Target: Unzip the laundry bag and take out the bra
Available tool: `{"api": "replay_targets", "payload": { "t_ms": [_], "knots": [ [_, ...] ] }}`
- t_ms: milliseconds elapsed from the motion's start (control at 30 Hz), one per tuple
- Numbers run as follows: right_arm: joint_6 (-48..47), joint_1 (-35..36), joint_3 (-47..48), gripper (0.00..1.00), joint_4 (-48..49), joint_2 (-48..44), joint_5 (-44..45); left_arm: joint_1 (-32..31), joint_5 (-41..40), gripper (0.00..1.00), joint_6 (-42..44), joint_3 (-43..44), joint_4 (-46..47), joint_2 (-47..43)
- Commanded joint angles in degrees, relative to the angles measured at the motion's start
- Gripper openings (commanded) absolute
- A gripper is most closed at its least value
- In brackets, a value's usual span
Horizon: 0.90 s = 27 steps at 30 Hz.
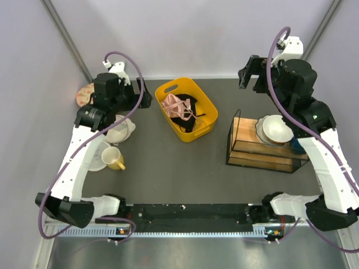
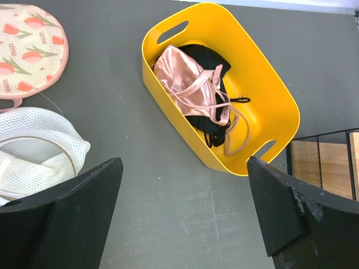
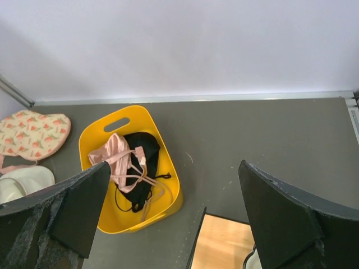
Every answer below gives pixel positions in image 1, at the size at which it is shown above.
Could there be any pink satin bra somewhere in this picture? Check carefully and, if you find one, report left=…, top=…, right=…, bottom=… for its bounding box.
left=160, top=94, right=183, bottom=120

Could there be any white scalloped plate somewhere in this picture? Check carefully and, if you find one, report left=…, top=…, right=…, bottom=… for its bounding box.
left=255, top=115, right=269, bottom=144

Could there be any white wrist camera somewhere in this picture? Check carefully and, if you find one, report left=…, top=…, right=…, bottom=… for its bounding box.
left=103, top=61, right=131, bottom=86
left=271, top=36, right=303, bottom=66

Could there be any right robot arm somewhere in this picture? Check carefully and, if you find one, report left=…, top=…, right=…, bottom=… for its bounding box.
left=238, top=55, right=358, bottom=231

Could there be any white marble plate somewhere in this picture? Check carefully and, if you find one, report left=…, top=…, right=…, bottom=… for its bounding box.
left=89, top=141, right=110, bottom=172

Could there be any white ceramic bowl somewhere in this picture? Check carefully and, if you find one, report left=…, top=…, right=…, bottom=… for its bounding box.
left=262, top=115, right=294, bottom=144

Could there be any yellow plastic basket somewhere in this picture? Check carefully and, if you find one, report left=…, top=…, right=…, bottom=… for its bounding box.
left=155, top=77, right=218, bottom=142

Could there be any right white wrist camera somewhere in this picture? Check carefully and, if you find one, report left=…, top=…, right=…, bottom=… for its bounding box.
left=271, top=36, right=303, bottom=66

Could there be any wire and wood shelf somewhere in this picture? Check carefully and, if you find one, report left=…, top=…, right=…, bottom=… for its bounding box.
left=225, top=109, right=310, bottom=174

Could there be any floral mesh laundry bag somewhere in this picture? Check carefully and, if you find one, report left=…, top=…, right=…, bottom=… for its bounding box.
left=76, top=83, right=94, bottom=107

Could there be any black bra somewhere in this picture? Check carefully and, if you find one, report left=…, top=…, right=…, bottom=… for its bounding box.
left=171, top=94, right=206, bottom=133

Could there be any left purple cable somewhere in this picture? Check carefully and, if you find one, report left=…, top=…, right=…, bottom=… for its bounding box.
left=38, top=51, right=146, bottom=244

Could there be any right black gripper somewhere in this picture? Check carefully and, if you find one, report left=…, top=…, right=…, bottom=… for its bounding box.
left=237, top=55, right=289, bottom=114

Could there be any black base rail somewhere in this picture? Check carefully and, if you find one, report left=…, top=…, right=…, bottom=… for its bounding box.
left=95, top=203, right=298, bottom=233

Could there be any blue paper cup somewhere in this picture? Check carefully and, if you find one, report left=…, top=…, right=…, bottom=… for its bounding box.
left=289, top=137, right=306, bottom=155

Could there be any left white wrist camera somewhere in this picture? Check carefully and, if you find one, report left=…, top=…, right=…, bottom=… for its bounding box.
left=103, top=61, right=131, bottom=86

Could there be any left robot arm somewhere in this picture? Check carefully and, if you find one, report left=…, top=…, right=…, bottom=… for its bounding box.
left=35, top=72, right=151, bottom=228

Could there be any white mesh laundry bag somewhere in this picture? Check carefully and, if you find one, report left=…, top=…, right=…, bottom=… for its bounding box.
left=105, top=118, right=136, bottom=144

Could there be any yellow mug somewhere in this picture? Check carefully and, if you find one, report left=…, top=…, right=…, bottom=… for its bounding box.
left=101, top=147, right=126, bottom=170

